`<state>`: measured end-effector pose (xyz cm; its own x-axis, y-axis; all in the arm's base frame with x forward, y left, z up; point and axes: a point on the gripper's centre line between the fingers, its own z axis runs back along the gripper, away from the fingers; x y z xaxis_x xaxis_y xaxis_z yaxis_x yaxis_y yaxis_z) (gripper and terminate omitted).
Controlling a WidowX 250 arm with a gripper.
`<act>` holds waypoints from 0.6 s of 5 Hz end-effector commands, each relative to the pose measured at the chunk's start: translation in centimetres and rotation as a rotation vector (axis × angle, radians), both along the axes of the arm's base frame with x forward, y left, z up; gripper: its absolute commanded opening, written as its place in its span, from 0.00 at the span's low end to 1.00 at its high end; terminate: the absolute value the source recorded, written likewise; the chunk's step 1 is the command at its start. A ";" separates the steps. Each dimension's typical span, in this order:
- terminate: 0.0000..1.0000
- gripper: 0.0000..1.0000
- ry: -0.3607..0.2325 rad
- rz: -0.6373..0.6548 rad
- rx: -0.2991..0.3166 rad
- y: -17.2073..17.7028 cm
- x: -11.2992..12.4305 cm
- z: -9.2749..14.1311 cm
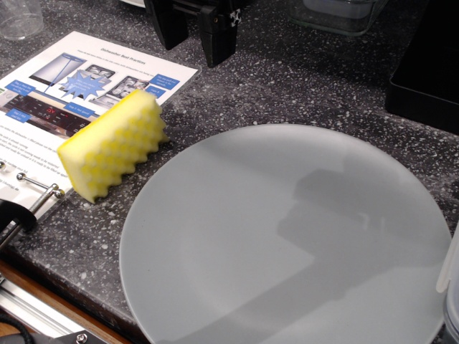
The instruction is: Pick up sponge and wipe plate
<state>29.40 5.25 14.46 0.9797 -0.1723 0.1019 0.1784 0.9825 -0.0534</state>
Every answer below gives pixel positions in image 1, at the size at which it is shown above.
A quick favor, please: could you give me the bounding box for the grey round plate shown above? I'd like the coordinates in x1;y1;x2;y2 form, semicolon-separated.
120;124;450;343

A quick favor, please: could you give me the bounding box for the metal screw clamp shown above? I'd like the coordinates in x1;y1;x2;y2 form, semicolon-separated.
1;172;65;251

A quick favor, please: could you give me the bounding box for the translucent plastic container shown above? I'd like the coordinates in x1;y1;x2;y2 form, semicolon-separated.
436;226;458;343

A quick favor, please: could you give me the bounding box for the yellow foam sponge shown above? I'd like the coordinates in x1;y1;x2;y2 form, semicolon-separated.
57;90;169;203

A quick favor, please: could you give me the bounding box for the black braided cable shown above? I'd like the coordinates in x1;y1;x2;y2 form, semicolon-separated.
0;311;37;344

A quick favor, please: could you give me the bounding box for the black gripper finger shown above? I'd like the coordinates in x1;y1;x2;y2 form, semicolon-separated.
144;0;189;50
199;2;240;67

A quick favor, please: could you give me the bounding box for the aluminium rail profile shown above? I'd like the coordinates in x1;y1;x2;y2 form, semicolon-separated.
1;277;90;343

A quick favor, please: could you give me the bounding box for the laminated dishwasher instruction sheet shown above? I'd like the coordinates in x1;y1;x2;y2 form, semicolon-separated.
1;32;200;208

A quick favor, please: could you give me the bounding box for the clear plastic cup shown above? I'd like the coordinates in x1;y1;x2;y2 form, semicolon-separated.
1;0;44;40

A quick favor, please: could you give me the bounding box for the black tray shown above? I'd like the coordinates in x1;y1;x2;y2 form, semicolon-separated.
385;1;458;135

